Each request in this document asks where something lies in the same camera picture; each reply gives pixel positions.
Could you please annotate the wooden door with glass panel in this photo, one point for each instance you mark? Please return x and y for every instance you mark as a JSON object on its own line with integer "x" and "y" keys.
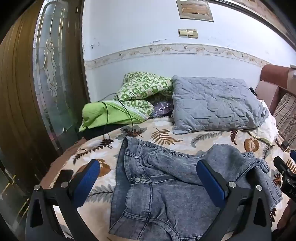
{"x": 18, "y": 92}

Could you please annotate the metal wall panel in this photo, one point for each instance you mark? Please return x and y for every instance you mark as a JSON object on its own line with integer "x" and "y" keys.
{"x": 195, "y": 10}

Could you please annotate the person's right forearm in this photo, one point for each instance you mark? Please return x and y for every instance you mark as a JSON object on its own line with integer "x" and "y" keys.
{"x": 288, "y": 215}

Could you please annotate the leaf print blanket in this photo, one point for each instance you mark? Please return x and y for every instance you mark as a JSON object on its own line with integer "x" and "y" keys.
{"x": 161, "y": 134}

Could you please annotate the dark wooden frame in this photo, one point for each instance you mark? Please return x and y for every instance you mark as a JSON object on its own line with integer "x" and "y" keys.
{"x": 266, "y": 20}

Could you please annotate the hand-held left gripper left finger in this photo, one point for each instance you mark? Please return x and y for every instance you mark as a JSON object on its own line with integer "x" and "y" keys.
{"x": 89, "y": 177}

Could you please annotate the striped cushion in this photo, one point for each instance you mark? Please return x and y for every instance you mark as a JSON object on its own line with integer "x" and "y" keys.
{"x": 286, "y": 113}

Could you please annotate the grey denim pants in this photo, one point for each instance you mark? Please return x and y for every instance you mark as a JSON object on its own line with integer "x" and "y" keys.
{"x": 148, "y": 185}

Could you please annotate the white cloth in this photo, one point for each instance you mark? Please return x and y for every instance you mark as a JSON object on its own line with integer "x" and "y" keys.
{"x": 266, "y": 129}

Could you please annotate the purple cloth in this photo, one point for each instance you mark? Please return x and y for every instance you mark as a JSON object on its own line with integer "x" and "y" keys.
{"x": 161, "y": 107}

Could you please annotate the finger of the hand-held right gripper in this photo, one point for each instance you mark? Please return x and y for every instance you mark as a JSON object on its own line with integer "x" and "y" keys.
{"x": 281, "y": 164}

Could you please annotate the small black object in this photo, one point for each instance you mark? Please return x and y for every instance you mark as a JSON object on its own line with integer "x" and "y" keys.
{"x": 284, "y": 145}

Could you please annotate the grey quilted pillow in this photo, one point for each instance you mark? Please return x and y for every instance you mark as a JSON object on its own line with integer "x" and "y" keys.
{"x": 215, "y": 104}

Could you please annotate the brown headboard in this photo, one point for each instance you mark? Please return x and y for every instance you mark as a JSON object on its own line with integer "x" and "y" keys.
{"x": 270, "y": 76}

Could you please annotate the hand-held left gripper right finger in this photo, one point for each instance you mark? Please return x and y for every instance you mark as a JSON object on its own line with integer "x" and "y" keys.
{"x": 210, "y": 183}

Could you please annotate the green patterned quilt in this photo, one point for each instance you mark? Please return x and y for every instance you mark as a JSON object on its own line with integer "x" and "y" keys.
{"x": 138, "y": 88}

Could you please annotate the beige double light switch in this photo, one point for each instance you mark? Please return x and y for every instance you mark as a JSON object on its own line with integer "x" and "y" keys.
{"x": 187, "y": 33}

